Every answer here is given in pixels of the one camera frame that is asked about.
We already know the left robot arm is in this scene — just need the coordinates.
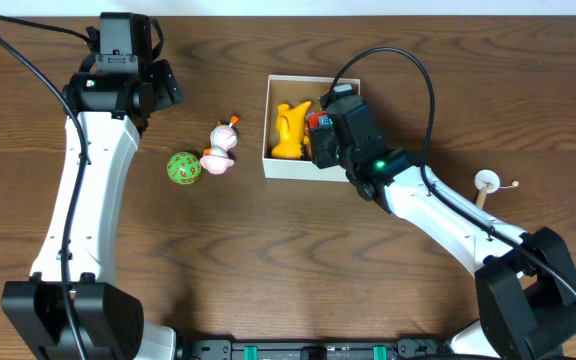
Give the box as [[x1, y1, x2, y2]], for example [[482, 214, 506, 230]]
[[1, 12, 182, 359]]

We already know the green number ball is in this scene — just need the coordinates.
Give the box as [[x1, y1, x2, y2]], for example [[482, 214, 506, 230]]
[[166, 152, 202, 185]]

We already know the red grey toy car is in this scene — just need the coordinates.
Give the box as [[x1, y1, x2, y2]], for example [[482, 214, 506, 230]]
[[305, 111, 331, 129]]

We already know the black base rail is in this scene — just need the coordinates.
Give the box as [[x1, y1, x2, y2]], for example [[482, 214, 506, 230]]
[[175, 338, 453, 360]]

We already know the white wooden kendama toy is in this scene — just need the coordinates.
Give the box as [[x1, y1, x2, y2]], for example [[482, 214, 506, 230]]
[[474, 169, 519, 209]]

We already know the orange rubber animal toy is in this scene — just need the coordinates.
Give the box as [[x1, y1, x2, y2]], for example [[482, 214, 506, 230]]
[[271, 101, 312, 160]]

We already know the white pink chicken toy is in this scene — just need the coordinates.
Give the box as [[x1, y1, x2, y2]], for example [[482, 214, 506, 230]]
[[200, 115, 240, 175]]

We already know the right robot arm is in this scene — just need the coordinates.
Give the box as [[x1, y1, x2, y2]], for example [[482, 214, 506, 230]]
[[311, 94, 576, 359]]

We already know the white cardboard box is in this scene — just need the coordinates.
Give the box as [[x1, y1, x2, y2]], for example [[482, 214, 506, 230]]
[[261, 75, 348, 183]]

